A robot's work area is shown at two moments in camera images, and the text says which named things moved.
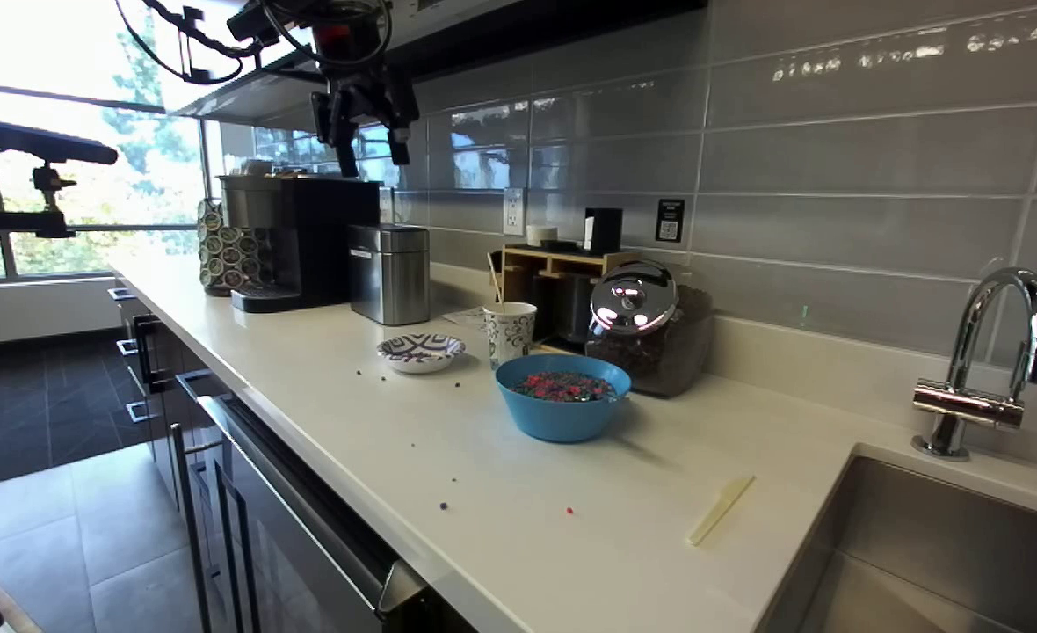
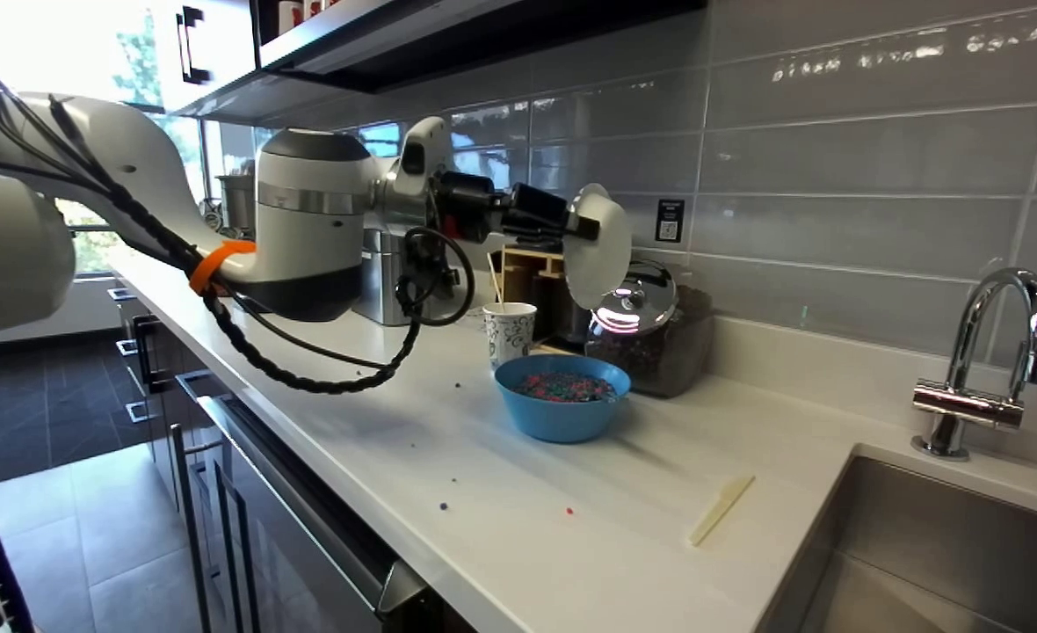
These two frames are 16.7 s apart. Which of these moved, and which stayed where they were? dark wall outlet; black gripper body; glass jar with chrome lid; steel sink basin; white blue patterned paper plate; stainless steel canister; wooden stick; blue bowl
Moved: black gripper body; white blue patterned paper plate
Stayed: dark wall outlet; stainless steel canister; steel sink basin; glass jar with chrome lid; blue bowl; wooden stick
